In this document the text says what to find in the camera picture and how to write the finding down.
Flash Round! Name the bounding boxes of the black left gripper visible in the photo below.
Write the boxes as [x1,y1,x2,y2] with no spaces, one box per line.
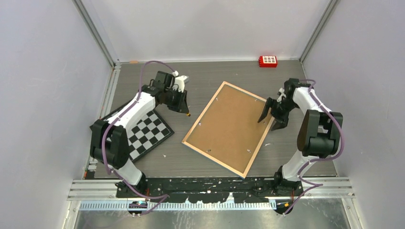
[163,87,188,114]

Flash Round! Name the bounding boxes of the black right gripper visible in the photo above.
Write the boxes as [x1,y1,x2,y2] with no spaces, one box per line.
[258,97,298,131]

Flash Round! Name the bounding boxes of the blue picture frame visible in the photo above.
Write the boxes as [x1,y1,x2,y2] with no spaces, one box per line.
[182,81,275,178]

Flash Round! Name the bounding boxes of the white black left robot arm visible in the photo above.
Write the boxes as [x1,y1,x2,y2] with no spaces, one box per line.
[89,71,190,198]

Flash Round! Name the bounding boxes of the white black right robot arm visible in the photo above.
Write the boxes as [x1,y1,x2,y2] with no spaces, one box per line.
[258,78,343,196]

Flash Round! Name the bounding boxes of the black white chessboard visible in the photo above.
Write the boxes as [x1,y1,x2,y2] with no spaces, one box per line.
[89,107,175,163]

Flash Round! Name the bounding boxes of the red toy brick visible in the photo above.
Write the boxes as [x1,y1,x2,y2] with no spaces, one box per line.
[258,55,278,68]

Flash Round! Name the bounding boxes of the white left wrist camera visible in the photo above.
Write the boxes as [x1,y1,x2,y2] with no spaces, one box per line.
[172,71,190,93]

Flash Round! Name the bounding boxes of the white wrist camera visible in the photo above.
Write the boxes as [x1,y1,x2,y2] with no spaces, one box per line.
[172,71,190,93]
[277,88,286,103]

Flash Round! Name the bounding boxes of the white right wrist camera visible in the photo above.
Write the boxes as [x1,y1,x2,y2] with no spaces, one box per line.
[277,88,286,103]

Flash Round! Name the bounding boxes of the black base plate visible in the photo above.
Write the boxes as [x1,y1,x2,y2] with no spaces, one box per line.
[136,177,303,204]

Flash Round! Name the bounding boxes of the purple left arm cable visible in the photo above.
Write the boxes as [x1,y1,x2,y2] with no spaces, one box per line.
[101,60,178,219]

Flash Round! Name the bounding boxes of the aluminium front rail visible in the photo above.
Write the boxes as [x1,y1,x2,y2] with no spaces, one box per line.
[68,177,355,212]

